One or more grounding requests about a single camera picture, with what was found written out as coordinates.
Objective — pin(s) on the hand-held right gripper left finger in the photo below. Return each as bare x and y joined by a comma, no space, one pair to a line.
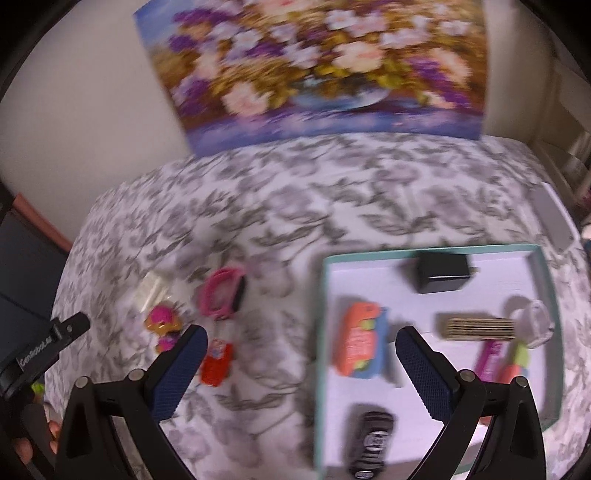
178,374

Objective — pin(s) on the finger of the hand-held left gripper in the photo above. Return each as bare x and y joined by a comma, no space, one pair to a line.
71,326

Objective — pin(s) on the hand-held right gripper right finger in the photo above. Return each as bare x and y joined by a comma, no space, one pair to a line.
425,376

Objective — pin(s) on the black gold patterned box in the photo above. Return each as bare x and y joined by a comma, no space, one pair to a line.
475,327

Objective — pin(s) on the white teal-edged box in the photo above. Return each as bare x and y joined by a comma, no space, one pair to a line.
360,406

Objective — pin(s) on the black round-logo lighter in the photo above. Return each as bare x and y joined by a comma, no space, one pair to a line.
371,441

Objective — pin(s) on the orange blue toy knife green blade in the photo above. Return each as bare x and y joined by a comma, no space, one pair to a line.
513,364

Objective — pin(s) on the black charger plug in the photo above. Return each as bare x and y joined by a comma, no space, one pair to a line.
438,273

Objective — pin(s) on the person's left hand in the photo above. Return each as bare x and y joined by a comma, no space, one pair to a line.
37,434

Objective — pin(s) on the green plastic object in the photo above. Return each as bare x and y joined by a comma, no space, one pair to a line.
39,388

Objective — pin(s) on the small orange bottle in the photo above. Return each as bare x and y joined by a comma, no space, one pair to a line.
217,363

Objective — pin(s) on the cartoon dog toy figure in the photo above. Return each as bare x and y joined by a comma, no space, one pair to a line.
164,325

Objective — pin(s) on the purple lighter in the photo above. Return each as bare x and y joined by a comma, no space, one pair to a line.
489,362

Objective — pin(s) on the orange blue toy knife printed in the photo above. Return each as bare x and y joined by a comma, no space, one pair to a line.
362,344

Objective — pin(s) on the dark cabinet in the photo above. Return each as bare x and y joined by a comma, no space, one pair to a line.
27,267

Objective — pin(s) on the white plastic comb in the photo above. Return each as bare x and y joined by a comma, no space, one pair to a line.
154,286

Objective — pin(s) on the pink watch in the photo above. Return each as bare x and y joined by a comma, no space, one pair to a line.
221,293

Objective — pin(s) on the white rectangular block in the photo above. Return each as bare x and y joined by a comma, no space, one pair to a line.
551,219

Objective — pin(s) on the white shelf unit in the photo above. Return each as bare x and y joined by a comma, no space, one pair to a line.
570,134

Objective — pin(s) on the floral painting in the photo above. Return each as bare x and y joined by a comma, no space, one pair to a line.
323,69

